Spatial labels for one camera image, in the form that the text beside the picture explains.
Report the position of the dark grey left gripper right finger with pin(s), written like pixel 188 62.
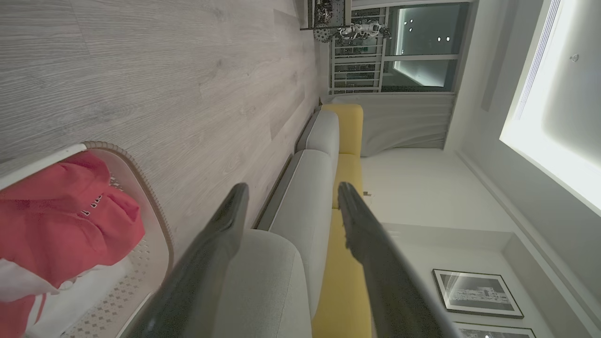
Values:
pixel 389 281

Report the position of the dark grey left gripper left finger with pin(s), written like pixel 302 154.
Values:
pixel 206 253

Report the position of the red garment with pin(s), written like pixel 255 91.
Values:
pixel 61 220

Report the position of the yellow sofa back cushion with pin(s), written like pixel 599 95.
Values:
pixel 342 291
pixel 348 126
pixel 348 176

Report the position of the grey sofa seat cushion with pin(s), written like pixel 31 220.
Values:
pixel 323 131
pixel 267 291
pixel 305 202

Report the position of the white perforated laundry basket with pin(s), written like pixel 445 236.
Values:
pixel 157 263

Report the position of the black framed picture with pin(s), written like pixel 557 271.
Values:
pixel 476 293
pixel 497 331

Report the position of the light grey curtain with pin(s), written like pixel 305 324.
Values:
pixel 404 124

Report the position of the white window railing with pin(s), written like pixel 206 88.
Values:
pixel 357 61

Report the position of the large glass window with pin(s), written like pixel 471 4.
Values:
pixel 427 47

